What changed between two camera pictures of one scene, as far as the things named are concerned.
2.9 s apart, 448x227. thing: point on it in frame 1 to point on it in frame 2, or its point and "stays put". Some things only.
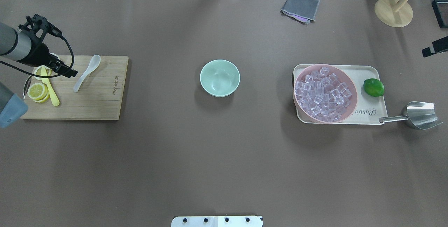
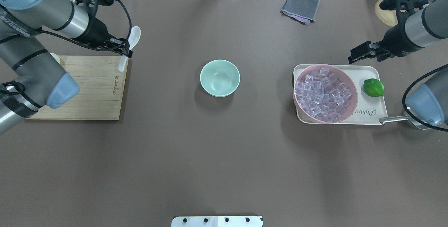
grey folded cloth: [300, 7] stays put
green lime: [373, 87] stays put
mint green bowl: [219, 77] stays put
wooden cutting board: [99, 96] stays put
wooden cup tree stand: [394, 13] stays put
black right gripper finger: [439, 46] to [396, 43]
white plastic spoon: [94, 63] to [134, 38]
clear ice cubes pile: [322, 96] stays put
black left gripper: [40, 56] to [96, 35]
